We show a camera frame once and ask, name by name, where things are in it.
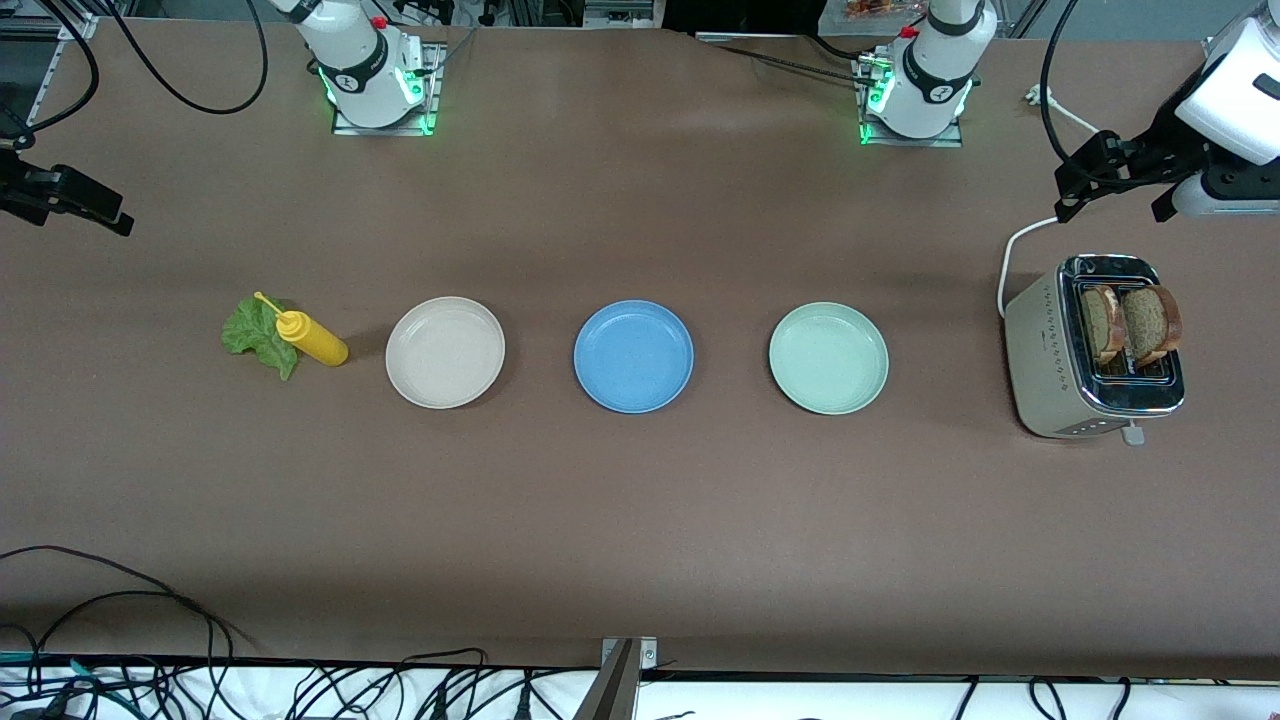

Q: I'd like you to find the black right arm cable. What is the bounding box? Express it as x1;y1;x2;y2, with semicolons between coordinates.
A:
0;0;269;151

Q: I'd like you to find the off-white plate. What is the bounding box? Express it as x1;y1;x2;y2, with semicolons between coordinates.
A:
385;296;507;410

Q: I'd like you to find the brown bread slice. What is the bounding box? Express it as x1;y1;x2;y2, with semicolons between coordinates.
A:
1079;285;1129;366
1119;284;1184;369

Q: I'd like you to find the black base cable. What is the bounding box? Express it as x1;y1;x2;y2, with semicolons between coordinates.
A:
715;42;881;86

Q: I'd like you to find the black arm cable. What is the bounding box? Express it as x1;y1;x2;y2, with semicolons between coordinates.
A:
1040;0;1126;188
0;0;269;151

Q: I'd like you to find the yellow mustard squeeze bottle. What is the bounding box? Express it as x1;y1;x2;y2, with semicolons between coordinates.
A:
253;291;350;368

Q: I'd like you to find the blue plate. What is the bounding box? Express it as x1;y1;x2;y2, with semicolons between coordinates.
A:
573;300;695;415

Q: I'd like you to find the white toaster power cord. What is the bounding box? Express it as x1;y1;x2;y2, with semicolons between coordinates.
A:
997;84;1101;319

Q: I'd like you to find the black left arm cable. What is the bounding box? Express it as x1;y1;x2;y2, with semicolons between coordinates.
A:
1040;0;1126;188

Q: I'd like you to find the green lettuce leaf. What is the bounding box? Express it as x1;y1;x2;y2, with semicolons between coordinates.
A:
221;294;301;382

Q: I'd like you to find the pale green plate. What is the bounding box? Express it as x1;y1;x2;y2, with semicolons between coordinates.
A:
768;301;890;416

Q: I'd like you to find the metal table edge bracket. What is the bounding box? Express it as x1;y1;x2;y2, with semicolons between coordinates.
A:
600;636;659;669

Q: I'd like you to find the cream and chrome toaster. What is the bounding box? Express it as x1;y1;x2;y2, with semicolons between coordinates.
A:
1003;253;1188;447

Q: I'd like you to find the grey metal pole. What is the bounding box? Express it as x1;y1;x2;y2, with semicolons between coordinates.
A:
572;640;641;720

